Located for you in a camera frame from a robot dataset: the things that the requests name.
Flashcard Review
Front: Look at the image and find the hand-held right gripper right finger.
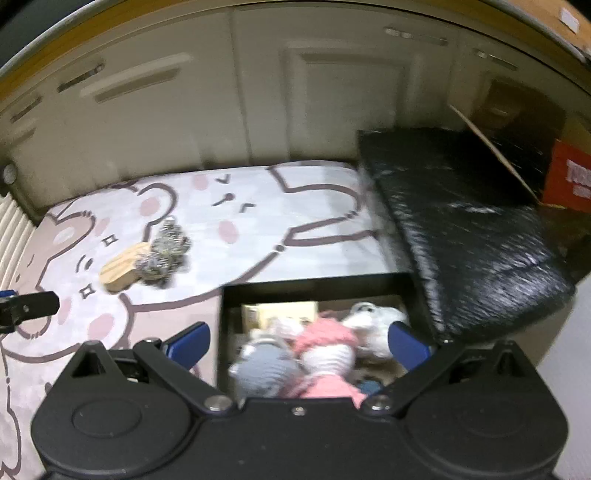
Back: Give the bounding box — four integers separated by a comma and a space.
361, 321, 532, 413

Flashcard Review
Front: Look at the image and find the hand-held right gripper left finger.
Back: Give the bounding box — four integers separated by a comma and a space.
69, 321, 234, 414

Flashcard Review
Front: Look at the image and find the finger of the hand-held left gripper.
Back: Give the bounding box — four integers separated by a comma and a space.
0, 289, 61, 334

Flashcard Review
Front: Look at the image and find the black storage box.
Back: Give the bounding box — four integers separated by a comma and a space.
216, 271, 441, 403

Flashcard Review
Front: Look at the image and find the white and pink crochet doll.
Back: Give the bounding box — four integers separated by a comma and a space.
294, 311, 362, 377

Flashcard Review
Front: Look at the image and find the grey crochet toy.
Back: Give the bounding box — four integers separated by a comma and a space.
229, 336, 308, 400

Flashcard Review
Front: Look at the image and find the white floral fabric pouch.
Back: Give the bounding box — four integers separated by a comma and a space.
345, 302, 411, 360

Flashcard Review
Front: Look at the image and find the white ribbed radiator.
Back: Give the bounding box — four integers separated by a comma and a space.
0, 190, 38, 298

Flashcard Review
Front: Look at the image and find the grey metallic yarn ornament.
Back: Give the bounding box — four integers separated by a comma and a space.
137, 218, 193, 288

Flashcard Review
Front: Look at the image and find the light wooden piece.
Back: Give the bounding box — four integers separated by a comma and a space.
99, 244, 152, 294

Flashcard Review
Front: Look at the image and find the bunny printed mat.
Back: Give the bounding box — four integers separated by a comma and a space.
0, 159, 393, 480

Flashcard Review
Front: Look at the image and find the cream cabinet door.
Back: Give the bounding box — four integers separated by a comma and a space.
230, 7, 462, 168
41, 11, 243, 217
450, 30, 571, 134

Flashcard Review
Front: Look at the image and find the red printed carton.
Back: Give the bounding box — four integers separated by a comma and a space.
539, 138, 591, 214

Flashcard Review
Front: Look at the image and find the open brown cardboard box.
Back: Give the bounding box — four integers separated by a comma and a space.
449, 76, 570, 206

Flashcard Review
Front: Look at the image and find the wooden countertop edge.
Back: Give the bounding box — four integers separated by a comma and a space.
0, 0, 591, 81

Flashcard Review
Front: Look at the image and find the metal cabinet handle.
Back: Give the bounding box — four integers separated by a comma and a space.
56, 64, 106, 92
475, 47, 522, 71
382, 27, 450, 48
8, 91, 41, 121

